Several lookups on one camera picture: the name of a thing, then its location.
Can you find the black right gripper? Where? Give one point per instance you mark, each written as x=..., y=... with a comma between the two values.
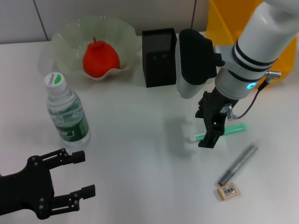
x=215, y=109

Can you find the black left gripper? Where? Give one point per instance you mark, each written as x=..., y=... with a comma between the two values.
x=30, y=186

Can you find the green pen with white clip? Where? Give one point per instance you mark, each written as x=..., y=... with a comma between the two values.
x=234, y=128

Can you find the clear green-label water bottle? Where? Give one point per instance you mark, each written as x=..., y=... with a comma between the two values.
x=67, y=116

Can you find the orange fruit with stem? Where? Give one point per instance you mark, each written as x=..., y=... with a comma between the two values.
x=101, y=58

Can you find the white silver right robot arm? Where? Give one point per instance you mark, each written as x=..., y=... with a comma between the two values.
x=259, y=42

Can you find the grey marker pen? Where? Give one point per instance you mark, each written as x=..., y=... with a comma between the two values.
x=238, y=164

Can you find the beige eraser with barcode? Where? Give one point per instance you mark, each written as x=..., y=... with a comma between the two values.
x=227, y=191

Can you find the black mesh pen holder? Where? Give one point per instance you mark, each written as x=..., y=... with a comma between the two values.
x=160, y=67

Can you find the translucent green wavy fruit plate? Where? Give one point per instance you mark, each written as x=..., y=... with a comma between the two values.
x=67, y=46

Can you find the yellow plastic storage bin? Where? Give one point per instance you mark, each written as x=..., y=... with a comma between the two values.
x=224, y=21

